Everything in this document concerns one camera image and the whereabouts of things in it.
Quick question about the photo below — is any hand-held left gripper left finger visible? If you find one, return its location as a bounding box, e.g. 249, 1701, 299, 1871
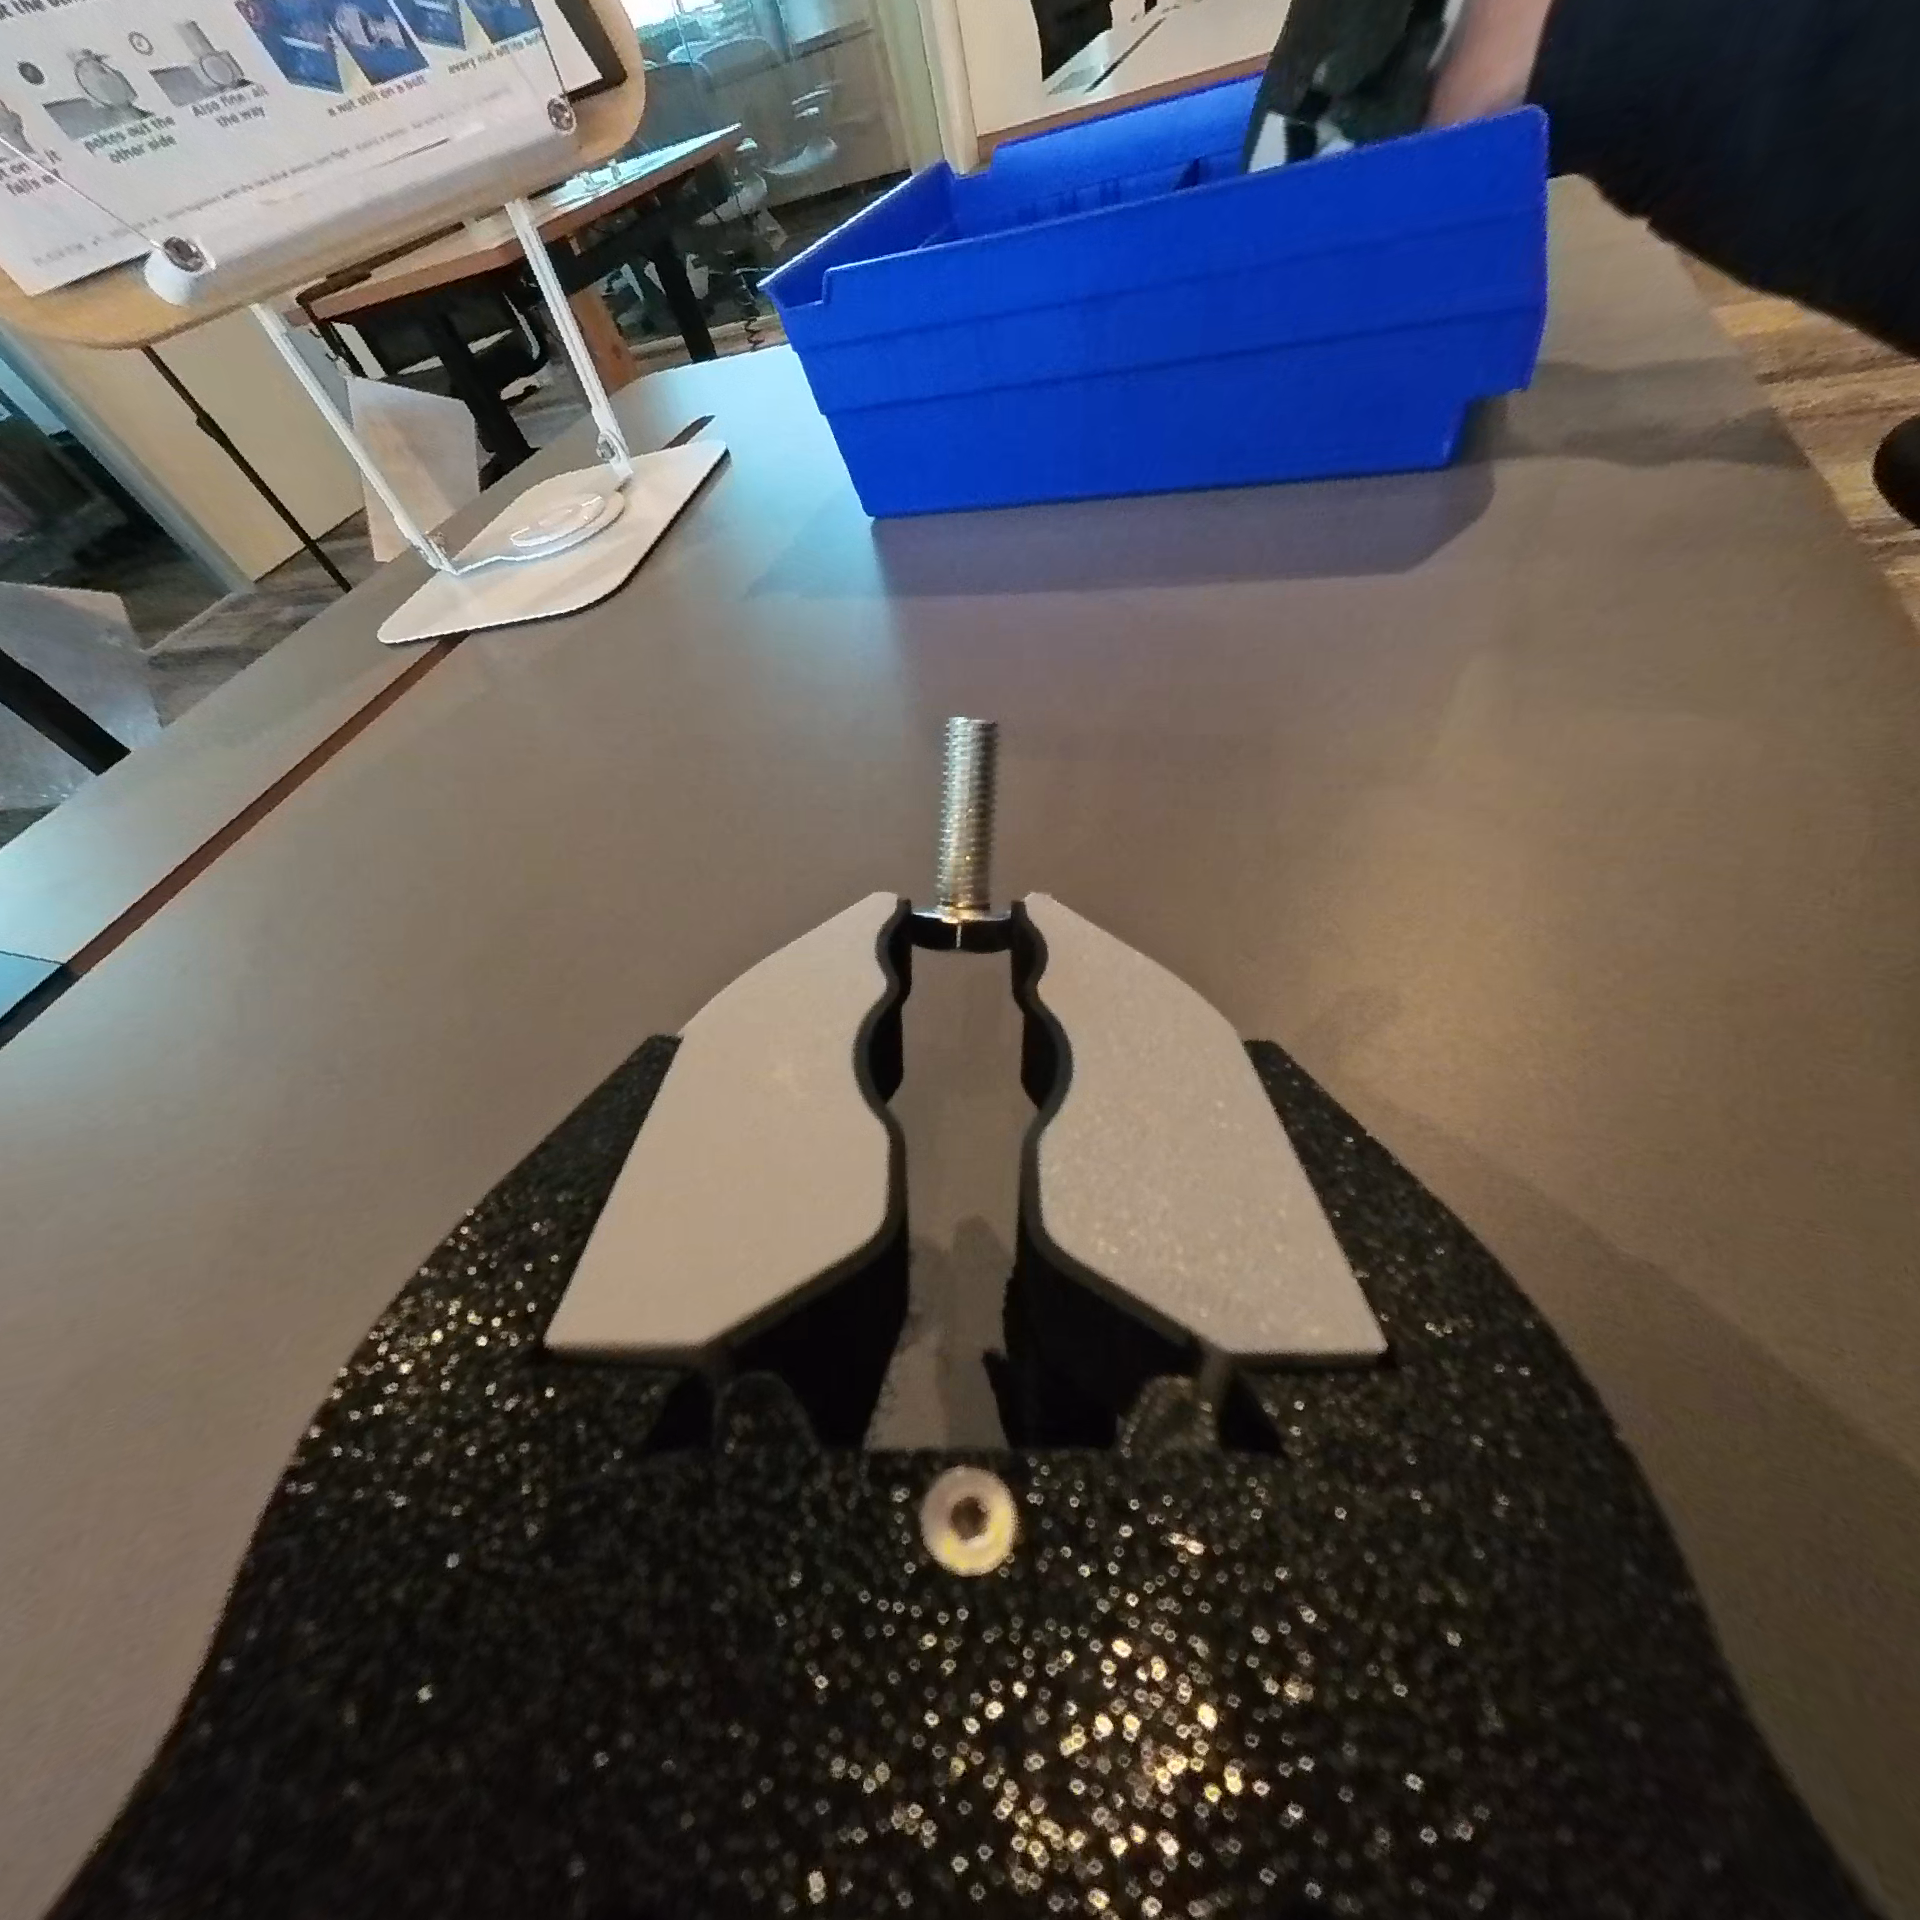
541, 892, 918, 1368

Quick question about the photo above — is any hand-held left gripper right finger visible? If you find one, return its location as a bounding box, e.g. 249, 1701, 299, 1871
1018, 892, 1391, 1368

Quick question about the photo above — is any blue plastic bin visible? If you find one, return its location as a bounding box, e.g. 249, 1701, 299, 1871
757, 71, 1554, 519

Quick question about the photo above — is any silver hex bolt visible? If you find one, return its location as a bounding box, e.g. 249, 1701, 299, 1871
915, 718, 1023, 953

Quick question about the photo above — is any person's right forearm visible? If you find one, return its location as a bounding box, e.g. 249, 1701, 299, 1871
1527, 0, 1920, 361

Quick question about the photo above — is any person's right hand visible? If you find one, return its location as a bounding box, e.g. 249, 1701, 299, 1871
1429, 0, 1558, 133

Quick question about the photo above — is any instruction board on acrylic stand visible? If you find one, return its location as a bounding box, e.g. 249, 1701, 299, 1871
0, 0, 733, 647

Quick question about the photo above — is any brown wooden desk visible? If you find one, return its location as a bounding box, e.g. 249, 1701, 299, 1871
299, 124, 752, 453

